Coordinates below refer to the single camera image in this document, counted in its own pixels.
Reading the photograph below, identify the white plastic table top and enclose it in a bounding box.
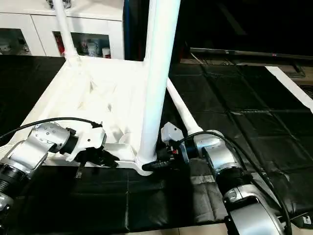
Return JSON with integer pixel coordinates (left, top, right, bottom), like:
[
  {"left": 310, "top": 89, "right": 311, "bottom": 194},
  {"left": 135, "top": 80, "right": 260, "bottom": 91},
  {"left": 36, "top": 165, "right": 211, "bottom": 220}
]
[{"left": 19, "top": 54, "right": 170, "bottom": 176}]

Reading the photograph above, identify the white plastic table leg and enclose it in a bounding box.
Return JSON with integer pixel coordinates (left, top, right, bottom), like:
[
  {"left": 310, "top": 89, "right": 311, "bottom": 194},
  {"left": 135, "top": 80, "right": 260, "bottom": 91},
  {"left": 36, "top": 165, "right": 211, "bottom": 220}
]
[
  {"left": 135, "top": 0, "right": 182, "bottom": 170},
  {"left": 143, "top": 0, "right": 154, "bottom": 64},
  {"left": 51, "top": 0, "right": 82, "bottom": 68},
  {"left": 166, "top": 78, "right": 204, "bottom": 136}
]

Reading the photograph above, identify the black mat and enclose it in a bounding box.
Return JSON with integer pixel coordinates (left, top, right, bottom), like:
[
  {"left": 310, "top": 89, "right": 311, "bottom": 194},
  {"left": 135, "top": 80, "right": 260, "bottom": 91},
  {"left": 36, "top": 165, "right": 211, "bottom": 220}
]
[{"left": 0, "top": 54, "right": 313, "bottom": 233}]

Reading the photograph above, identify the white flat strip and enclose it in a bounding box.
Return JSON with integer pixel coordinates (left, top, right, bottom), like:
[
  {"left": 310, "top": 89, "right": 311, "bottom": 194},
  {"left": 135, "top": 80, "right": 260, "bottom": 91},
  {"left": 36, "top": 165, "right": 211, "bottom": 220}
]
[{"left": 266, "top": 66, "right": 313, "bottom": 112}]

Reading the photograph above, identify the white glass-door cabinet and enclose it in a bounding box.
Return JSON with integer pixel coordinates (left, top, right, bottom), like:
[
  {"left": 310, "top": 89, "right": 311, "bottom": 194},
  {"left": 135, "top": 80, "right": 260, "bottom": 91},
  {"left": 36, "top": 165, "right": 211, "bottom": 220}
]
[{"left": 0, "top": 0, "right": 126, "bottom": 60}]

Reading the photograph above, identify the black power adapter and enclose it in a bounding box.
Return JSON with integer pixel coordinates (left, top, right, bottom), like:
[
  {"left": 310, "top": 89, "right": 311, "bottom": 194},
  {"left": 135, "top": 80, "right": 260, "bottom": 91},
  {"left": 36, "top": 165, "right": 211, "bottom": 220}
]
[{"left": 298, "top": 214, "right": 313, "bottom": 229}]

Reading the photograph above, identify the black cabinet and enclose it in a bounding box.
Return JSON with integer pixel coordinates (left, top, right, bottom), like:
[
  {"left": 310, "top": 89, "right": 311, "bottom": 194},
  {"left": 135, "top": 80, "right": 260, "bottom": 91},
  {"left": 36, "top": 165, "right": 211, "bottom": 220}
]
[{"left": 123, "top": 0, "right": 313, "bottom": 62}]

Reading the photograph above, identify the grey object on cabinet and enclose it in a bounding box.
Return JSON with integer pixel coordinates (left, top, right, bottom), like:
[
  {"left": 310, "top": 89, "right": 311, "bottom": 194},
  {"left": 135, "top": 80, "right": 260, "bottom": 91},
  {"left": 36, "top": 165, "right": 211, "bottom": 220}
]
[{"left": 46, "top": 0, "right": 72, "bottom": 10}]

